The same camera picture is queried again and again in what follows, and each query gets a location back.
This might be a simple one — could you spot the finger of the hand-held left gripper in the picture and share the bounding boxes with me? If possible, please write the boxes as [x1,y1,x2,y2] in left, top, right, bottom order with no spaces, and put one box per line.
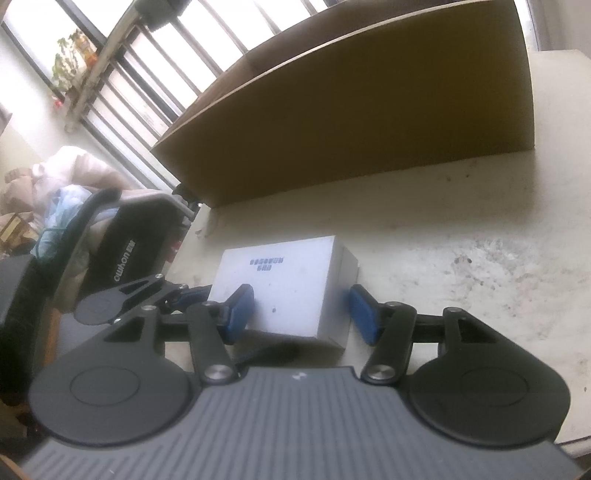
[111,273,214,324]

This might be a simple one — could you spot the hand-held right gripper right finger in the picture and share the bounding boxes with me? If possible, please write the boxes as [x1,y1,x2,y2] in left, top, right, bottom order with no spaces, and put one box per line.
[347,284,500,385]

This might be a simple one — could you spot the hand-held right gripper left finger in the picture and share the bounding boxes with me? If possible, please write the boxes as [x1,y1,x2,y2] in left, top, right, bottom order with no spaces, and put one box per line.
[104,284,256,387]

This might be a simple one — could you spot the white rectangular carton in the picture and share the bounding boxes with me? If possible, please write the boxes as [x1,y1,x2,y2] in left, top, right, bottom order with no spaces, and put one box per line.
[210,235,361,349]

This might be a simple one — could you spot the brown cardboard box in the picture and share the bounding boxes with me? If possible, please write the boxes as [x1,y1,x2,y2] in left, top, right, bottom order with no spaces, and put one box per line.
[150,0,536,208]

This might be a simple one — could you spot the black chair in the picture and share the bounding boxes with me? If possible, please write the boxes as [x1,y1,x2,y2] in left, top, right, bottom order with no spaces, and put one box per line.
[60,187,197,315]

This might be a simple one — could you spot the light blue cloth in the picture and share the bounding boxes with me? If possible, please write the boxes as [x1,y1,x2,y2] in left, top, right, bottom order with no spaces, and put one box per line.
[37,185,93,252]

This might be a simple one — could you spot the window security bars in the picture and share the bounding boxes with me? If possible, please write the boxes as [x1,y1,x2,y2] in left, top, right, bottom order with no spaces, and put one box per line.
[0,0,342,190]

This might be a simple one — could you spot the potted plant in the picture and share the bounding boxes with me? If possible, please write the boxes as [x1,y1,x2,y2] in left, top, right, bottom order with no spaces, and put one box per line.
[48,30,100,100]

